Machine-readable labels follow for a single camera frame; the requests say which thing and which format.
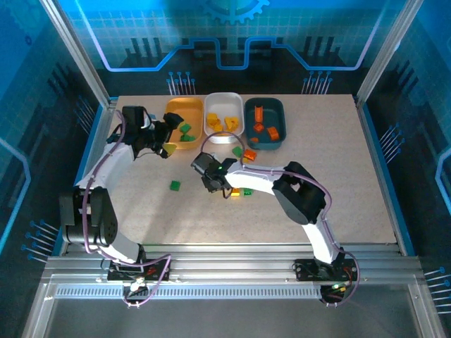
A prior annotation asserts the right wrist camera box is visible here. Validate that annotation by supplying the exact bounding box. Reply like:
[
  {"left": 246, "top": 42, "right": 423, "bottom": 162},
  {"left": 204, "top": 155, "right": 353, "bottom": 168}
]
[{"left": 191, "top": 152, "right": 213, "bottom": 174}]

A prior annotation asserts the aluminium frame post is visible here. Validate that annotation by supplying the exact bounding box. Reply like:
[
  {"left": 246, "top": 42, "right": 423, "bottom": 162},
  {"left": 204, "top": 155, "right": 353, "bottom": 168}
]
[
  {"left": 354, "top": 0, "right": 426, "bottom": 105},
  {"left": 38, "top": 0, "right": 119, "bottom": 108}
]

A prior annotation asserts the aluminium mounting rail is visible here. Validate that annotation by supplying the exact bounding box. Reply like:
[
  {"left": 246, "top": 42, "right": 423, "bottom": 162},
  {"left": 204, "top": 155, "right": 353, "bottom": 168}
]
[{"left": 40, "top": 242, "right": 424, "bottom": 287}]

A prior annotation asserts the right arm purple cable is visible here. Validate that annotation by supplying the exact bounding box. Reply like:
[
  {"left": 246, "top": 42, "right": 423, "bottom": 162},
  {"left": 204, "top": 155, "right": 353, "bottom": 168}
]
[{"left": 199, "top": 131, "right": 361, "bottom": 306}]

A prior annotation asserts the aluminium table side rail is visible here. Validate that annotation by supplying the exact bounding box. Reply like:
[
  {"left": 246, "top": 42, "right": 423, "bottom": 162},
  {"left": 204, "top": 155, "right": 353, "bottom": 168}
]
[
  {"left": 58, "top": 98, "right": 119, "bottom": 256},
  {"left": 353, "top": 94, "right": 414, "bottom": 256}
]

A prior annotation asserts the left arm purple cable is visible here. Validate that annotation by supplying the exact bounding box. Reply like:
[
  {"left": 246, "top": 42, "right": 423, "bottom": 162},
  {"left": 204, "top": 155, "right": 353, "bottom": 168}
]
[{"left": 82, "top": 109, "right": 173, "bottom": 308}]

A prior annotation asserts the white plastic container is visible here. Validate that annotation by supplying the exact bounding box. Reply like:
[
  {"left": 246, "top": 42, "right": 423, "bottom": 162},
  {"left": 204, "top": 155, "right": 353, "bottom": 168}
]
[{"left": 203, "top": 92, "right": 245, "bottom": 145}]

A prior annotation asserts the dark teal plastic container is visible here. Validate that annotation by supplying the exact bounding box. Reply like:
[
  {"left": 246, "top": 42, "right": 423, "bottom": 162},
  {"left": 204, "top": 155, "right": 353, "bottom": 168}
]
[{"left": 243, "top": 96, "right": 288, "bottom": 151}]

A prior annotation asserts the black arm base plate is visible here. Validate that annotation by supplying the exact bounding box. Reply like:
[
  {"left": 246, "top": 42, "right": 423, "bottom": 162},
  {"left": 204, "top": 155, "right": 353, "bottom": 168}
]
[
  {"left": 294, "top": 258, "right": 360, "bottom": 282},
  {"left": 105, "top": 258, "right": 173, "bottom": 282}
]

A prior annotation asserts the slotted grey cable duct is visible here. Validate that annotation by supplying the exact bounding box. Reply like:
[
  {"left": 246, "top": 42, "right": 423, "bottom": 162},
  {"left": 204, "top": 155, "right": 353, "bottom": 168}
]
[{"left": 54, "top": 285, "right": 323, "bottom": 300}]

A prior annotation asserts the orange plastic container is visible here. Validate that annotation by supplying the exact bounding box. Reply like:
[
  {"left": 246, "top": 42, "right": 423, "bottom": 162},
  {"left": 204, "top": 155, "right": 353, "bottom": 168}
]
[{"left": 161, "top": 96, "right": 205, "bottom": 151}]

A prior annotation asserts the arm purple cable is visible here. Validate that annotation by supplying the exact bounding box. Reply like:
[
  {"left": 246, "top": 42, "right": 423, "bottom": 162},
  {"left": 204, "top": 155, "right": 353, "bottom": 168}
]
[
  {"left": 82, "top": 109, "right": 173, "bottom": 308},
  {"left": 199, "top": 131, "right": 361, "bottom": 306}
]

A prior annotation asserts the wire connector bundle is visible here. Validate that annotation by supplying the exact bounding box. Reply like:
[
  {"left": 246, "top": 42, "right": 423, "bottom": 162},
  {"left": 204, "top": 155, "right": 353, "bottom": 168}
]
[
  {"left": 127, "top": 276, "right": 149, "bottom": 293},
  {"left": 321, "top": 281, "right": 353, "bottom": 306}
]

